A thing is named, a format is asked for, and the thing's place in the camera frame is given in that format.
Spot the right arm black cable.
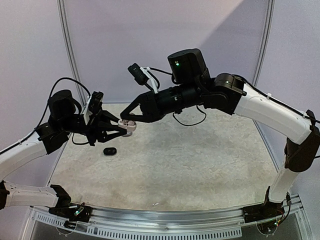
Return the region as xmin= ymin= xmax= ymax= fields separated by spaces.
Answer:
xmin=147 ymin=66 xmax=320 ymax=160

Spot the purple earbud charging case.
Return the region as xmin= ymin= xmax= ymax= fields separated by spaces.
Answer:
xmin=123 ymin=132 xmax=133 ymax=137

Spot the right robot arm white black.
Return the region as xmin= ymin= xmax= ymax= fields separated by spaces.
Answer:
xmin=120 ymin=48 xmax=320 ymax=218

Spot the pink round charging case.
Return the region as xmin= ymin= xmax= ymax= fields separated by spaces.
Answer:
xmin=117 ymin=119 xmax=137 ymax=133

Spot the left aluminium corner post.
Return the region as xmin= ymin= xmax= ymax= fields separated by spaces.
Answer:
xmin=56 ymin=0 xmax=87 ymax=101

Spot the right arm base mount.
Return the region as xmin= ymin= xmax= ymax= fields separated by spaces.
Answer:
xmin=241 ymin=201 xmax=284 ymax=223

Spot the black oval charging case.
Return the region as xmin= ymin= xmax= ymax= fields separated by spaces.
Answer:
xmin=103 ymin=147 xmax=117 ymax=156

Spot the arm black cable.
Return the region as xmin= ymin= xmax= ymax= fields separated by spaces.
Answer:
xmin=32 ymin=77 xmax=91 ymax=141
xmin=147 ymin=66 xmax=320 ymax=160

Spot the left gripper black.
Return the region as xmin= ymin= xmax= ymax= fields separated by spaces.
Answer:
xmin=60 ymin=105 xmax=129 ymax=146

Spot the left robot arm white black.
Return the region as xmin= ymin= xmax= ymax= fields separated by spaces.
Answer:
xmin=0 ymin=89 xmax=128 ymax=217

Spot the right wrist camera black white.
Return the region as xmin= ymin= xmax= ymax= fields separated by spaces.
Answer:
xmin=127 ymin=63 xmax=160 ymax=94

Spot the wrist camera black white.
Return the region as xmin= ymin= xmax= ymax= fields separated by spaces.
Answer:
xmin=127 ymin=63 xmax=160 ymax=94
xmin=82 ymin=91 xmax=104 ymax=125

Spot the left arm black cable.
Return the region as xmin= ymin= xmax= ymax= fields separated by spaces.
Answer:
xmin=32 ymin=77 xmax=91 ymax=141

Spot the aluminium corner post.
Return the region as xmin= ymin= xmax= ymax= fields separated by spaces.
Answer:
xmin=252 ymin=0 xmax=275 ymax=87
xmin=56 ymin=0 xmax=87 ymax=101

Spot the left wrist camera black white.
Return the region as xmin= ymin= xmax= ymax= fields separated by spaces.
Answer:
xmin=82 ymin=91 xmax=104 ymax=125

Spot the aluminium front rail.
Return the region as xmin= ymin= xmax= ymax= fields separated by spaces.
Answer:
xmin=22 ymin=194 xmax=313 ymax=240

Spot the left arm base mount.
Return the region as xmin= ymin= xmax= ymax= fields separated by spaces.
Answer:
xmin=48 ymin=199 xmax=93 ymax=223

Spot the right aluminium corner post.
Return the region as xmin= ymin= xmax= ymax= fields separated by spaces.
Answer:
xmin=252 ymin=0 xmax=275 ymax=87

